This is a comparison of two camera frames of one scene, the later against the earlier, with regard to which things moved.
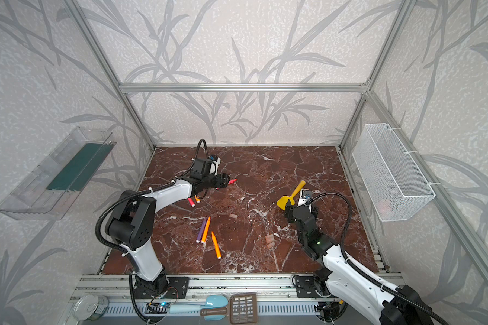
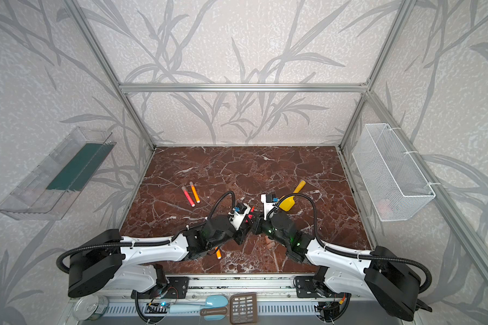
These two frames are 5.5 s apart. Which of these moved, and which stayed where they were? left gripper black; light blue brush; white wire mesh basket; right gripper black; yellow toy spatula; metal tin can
Moved: right gripper black; left gripper black
Stayed: yellow toy spatula; light blue brush; white wire mesh basket; metal tin can
